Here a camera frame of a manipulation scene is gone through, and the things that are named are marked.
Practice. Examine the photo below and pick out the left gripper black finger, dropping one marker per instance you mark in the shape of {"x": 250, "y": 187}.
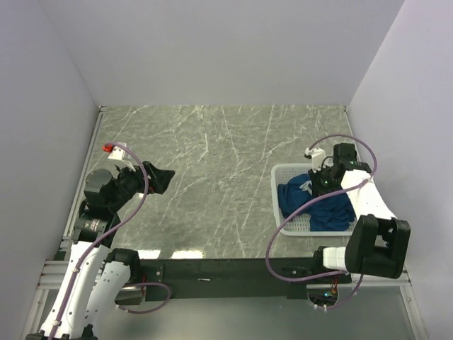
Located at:
{"x": 160, "y": 178}
{"x": 156, "y": 186}

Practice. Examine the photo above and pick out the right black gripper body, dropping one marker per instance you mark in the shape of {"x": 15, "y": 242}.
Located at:
{"x": 319, "y": 185}

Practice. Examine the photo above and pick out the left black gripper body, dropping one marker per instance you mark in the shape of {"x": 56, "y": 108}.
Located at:
{"x": 147, "y": 177}

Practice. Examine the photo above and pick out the blue cartoon print t-shirt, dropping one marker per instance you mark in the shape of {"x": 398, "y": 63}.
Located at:
{"x": 331, "y": 214}

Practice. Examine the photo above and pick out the white plastic perforated basket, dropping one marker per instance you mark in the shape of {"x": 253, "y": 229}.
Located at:
{"x": 299, "y": 226}

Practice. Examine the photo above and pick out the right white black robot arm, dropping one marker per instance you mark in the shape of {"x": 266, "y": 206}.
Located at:
{"x": 379, "y": 240}

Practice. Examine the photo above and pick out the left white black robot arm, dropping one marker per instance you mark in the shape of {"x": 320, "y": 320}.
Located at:
{"x": 97, "y": 272}

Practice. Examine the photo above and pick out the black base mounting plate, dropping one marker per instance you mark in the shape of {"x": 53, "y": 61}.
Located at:
{"x": 223, "y": 278}

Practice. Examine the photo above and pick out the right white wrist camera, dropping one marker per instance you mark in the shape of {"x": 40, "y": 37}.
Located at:
{"x": 317, "y": 156}

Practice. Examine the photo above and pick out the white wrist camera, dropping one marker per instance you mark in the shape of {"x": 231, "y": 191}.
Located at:
{"x": 317, "y": 156}
{"x": 119, "y": 157}

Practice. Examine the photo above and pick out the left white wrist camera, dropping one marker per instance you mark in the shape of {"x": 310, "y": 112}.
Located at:
{"x": 119, "y": 157}

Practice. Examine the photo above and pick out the aluminium frame rail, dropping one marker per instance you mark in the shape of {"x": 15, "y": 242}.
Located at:
{"x": 52, "y": 275}

